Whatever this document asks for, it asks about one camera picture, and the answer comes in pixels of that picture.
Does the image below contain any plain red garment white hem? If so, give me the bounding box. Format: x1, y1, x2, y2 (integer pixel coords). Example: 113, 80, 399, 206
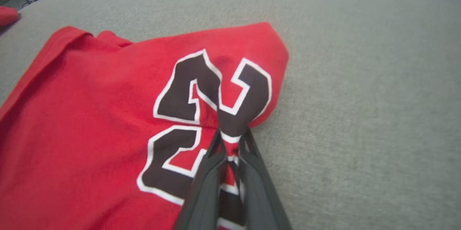
0, 5, 19, 27

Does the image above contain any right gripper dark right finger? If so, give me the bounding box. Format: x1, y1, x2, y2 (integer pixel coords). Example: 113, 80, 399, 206
238, 127, 292, 230

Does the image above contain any red basketball jersey number 23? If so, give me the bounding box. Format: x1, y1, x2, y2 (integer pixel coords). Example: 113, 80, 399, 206
0, 22, 290, 230

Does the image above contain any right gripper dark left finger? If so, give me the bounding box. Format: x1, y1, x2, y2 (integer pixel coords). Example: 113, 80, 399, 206
173, 128, 228, 230

